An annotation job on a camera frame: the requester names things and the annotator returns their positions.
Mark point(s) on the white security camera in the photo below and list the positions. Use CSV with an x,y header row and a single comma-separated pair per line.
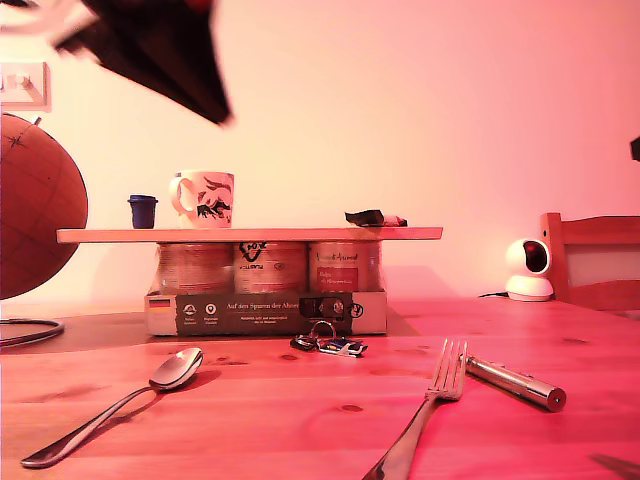
x,y
527,287

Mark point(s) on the silver metal laser pointer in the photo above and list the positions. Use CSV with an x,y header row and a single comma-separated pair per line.
x,y
520,386

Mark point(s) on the small blue cup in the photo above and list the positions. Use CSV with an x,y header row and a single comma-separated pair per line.
x,y
142,212

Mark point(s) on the brown globe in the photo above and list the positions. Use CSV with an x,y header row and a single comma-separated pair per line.
x,y
35,210

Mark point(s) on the white wall plate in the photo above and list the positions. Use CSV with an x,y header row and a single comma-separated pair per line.
x,y
35,102

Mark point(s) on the metallic spoon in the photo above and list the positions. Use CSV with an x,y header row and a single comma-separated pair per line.
x,y
175,372

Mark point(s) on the metallic fork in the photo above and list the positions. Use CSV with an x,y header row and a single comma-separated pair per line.
x,y
447,380

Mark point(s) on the wooden board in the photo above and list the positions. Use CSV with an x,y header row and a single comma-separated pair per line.
x,y
250,235

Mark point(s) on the tin can with red label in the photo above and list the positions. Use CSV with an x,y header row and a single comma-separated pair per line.
x,y
342,272

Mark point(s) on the bunch of keys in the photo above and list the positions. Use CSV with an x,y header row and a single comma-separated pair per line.
x,y
345,346

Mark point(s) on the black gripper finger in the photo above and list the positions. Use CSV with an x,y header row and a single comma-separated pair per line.
x,y
200,45
150,55

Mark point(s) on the tin can with pale label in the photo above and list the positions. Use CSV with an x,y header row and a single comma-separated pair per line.
x,y
195,270

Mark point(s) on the small red white packet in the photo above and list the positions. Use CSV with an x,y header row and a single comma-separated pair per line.
x,y
394,220

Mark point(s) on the printed cardboard tray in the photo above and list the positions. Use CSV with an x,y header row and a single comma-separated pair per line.
x,y
260,315

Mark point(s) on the white mug with dark print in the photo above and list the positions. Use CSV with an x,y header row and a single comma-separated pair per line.
x,y
212,200

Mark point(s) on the black crumpled wrapper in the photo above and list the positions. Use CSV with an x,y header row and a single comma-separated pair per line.
x,y
365,218

